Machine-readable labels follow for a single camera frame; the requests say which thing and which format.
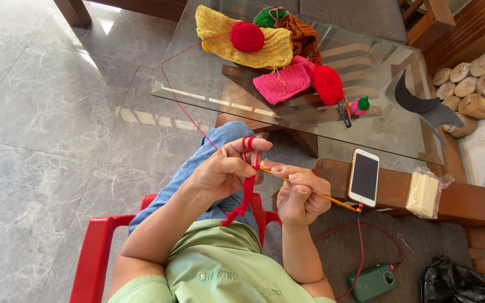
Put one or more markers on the person's left hand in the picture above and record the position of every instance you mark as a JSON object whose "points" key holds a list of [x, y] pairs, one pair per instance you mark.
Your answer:
{"points": [[221, 172]]}

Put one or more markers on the person's right hand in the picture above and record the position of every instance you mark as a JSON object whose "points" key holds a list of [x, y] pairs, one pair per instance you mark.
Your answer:
{"points": [[310, 197]]}

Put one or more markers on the golden crochet hook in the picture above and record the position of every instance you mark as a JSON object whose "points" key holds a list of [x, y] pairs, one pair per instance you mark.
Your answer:
{"points": [[335, 200]]}

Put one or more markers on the red crochet strip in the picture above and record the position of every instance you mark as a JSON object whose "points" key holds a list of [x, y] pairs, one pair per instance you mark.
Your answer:
{"points": [[247, 193]]}

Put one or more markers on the blue jeans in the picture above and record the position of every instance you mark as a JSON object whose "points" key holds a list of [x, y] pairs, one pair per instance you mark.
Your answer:
{"points": [[221, 134]]}

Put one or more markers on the white smartphone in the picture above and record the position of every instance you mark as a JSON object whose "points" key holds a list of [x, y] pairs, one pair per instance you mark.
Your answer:
{"points": [[363, 176]]}

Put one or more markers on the grey seat cushion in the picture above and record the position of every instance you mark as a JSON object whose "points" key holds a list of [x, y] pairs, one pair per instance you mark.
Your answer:
{"points": [[339, 248]]}

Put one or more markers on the red yarn strand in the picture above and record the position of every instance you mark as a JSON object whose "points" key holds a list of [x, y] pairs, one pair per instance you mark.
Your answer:
{"points": [[183, 111]]}

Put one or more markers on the glass coffee table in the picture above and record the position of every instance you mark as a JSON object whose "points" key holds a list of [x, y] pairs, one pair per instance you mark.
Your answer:
{"points": [[373, 139]]}

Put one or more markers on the light green shirt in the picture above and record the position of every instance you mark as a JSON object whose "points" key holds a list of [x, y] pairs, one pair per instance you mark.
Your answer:
{"points": [[217, 269]]}

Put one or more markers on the small pink crochet strawberry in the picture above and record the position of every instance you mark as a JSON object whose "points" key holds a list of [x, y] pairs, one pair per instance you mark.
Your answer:
{"points": [[358, 108]]}

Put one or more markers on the pink crochet piece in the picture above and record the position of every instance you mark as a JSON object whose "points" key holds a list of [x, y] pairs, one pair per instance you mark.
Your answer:
{"points": [[280, 86]]}

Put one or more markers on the green power bank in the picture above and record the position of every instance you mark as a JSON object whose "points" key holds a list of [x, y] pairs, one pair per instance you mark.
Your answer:
{"points": [[368, 284]]}

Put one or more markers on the pink thread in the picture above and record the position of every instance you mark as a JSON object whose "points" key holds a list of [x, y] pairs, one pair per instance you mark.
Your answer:
{"points": [[406, 244]]}

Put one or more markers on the plastic bag with cream block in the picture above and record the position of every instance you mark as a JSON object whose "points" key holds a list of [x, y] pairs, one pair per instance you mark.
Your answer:
{"points": [[422, 195]]}

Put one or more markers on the oval red yarn skein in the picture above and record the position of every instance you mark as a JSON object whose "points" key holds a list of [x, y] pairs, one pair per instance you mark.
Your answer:
{"points": [[328, 84]]}

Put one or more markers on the yellow crochet cloth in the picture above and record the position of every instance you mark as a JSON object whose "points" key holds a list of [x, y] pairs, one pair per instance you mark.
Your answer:
{"points": [[267, 52]]}

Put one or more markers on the black curved visor piece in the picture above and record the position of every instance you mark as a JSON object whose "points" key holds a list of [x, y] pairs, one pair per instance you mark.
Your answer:
{"points": [[406, 101]]}

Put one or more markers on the round red yarn ball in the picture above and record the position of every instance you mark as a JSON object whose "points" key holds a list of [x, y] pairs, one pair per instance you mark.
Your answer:
{"points": [[247, 36]]}

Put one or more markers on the red plastic chair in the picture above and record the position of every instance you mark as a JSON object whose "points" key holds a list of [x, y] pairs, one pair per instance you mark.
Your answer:
{"points": [[95, 252]]}

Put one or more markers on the grey curved visor piece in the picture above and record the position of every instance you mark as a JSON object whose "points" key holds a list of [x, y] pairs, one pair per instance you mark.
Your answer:
{"points": [[440, 118]]}

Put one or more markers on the brown crochet cloth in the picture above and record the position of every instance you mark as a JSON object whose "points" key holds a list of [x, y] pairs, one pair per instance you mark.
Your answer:
{"points": [[303, 40]]}

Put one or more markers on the green yarn ball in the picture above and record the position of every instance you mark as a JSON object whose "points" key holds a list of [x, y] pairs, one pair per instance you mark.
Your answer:
{"points": [[263, 19]]}

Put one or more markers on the black plastic bag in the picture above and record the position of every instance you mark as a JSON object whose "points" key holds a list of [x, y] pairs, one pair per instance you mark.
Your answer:
{"points": [[453, 282]]}

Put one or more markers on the wooden sofa with grey cushions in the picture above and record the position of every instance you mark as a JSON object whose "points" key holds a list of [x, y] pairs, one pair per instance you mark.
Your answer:
{"points": [[352, 17]]}

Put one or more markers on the pile of wooden log slices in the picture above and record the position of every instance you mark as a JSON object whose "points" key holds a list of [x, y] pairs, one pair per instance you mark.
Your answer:
{"points": [[476, 105]]}

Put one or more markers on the wooden armchair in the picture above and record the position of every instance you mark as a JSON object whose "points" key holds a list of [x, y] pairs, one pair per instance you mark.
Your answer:
{"points": [[432, 21]]}

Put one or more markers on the wooden sofa frame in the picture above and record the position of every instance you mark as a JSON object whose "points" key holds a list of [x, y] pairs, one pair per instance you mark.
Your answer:
{"points": [[394, 185]]}

